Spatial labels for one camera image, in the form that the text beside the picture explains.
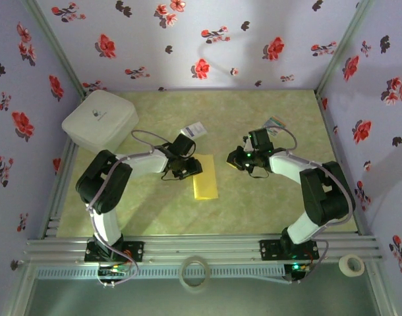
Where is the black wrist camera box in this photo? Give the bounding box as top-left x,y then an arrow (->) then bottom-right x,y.
170,133 -> 197,158
248,128 -> 274,152

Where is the clear tape roll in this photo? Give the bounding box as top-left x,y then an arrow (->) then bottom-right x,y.
179,255 -> 212,294

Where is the teal orange medical packet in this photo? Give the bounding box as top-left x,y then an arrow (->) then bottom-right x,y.
262,115 -> 287,136

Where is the slotted grey cable duct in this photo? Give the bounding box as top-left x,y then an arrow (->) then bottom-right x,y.
34,265 -> 286,280

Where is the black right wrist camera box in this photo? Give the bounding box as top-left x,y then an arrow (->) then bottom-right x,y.
248,128 -> 274,152

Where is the yellow cloth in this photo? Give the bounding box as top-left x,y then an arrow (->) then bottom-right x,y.
192,153 -> 219,201

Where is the small white blue box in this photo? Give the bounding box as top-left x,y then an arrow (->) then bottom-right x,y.
182,121 -> 208,139

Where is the lilac right arm cable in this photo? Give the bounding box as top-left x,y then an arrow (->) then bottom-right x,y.
276,126 -> 357,284

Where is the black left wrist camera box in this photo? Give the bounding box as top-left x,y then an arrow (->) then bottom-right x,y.
170,133 -> 197,158

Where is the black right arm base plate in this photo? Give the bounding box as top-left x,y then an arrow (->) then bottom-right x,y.
259,238 -> 320,261

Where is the aluminium side rail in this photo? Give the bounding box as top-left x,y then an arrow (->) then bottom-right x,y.
39,136 -> 80,240

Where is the aluminium rail beam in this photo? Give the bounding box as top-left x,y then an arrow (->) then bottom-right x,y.
22,233 -> 385,264

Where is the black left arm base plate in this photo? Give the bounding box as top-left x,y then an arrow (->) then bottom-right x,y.
84,240 -> 146,263

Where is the white tape roll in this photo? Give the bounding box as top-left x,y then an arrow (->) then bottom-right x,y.
338,253 -> 366,277

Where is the aluminium frame post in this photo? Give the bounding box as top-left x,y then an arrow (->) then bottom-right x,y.
314,0 -> 375,95
21,0 -> 86,98

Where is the white plastic lidded container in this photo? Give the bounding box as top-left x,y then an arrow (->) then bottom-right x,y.
61,90 -> 139,158

